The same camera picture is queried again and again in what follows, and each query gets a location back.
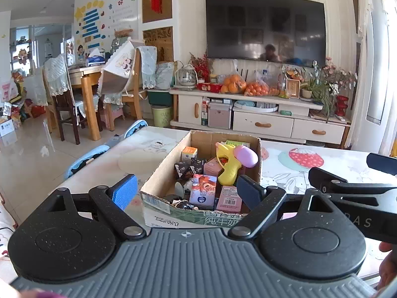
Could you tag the black-haired doll figure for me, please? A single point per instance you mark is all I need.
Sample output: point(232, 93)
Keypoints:
point(180, 204)

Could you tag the small pink figure box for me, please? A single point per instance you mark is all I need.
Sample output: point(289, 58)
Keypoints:
point(229, 200)

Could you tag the glass kettle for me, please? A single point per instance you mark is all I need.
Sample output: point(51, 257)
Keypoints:
point(185, 77)

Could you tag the green potted plant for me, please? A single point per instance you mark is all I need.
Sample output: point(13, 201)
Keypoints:
point(319, 96)

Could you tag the red berry branches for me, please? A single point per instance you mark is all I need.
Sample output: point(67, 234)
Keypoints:
point(201, 66)

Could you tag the red pedestal stand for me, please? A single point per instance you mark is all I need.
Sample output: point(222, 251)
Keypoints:
point(342, 105)

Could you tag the red gift box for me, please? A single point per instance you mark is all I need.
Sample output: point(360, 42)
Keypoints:
point(209, 87)

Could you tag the small green packet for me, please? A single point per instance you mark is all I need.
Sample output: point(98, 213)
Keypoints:
point(285, 113)

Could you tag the dark blue box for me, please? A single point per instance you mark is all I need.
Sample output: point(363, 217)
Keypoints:
point(182, 170)

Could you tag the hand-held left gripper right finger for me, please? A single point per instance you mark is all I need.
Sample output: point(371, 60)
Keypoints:
point(248, 190)

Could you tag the wooden picture frame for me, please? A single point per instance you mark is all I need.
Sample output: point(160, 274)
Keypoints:
point(292, 88)

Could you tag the wooden chair with lace cover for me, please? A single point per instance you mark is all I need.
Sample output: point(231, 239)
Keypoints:
point(145, 68)

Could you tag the dark patterned small box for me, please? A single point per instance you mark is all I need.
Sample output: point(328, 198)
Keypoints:
point(198, 167)

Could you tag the black television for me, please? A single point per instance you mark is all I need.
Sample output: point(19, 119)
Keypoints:
point(263, 28)

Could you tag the yellow toy gun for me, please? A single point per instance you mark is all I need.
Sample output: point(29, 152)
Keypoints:
point(229, 167)

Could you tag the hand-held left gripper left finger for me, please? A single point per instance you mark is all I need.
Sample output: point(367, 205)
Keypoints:
point(124, 190)

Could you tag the dark chair with lace cover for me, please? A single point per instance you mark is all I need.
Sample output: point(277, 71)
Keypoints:
point(59, 77)

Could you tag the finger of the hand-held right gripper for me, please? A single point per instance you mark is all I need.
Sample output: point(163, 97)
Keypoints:
point(381, 163)
point(341, 183)

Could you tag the bag of large oranges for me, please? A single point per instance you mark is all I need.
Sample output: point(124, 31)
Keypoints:
point(233, 85)

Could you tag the blue and white box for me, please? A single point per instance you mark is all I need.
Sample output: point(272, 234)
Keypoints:
point(203, 192)

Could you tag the small white orange box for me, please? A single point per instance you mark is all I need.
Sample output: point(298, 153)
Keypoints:
point(189, 154)

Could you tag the bag of small tangerines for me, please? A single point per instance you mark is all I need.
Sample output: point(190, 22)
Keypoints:
point(256, 89)

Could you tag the green waste bin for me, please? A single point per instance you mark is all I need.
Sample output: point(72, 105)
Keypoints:
point(161, 116)

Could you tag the green printed cardboard box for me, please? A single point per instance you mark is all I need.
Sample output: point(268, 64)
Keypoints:
point(164, 198)

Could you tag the wooden dining table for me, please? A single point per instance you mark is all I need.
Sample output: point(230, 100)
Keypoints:
point(90, 99)

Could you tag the purple plastic egg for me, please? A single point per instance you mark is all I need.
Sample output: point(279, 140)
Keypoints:
point(246, 155)

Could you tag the white sheer curtain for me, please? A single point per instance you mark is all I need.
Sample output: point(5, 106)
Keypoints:
point(363, 68)

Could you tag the blue tissue box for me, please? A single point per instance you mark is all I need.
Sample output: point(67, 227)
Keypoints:
point(95, 60)

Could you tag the light green box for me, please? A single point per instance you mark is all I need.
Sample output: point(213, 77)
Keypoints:
point(237, 143)

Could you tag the white television cabinet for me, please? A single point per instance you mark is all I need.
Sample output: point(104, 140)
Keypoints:
point(263, 124)

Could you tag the silver metal case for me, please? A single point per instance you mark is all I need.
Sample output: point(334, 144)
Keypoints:
point(220, 116)

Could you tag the wall poster with blue strips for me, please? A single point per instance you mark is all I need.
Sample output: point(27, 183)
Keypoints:
point(105, 18)

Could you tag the white standing air conditioner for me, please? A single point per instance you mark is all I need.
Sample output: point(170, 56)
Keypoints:
point(377, 52)

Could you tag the round white tray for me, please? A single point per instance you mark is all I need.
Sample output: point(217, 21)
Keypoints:
point(256, 107)

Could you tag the person's right hand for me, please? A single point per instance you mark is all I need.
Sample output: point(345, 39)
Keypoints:
point(389, 267)

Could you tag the artificial flower bouquet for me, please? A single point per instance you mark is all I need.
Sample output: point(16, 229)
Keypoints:
point(338, 76)

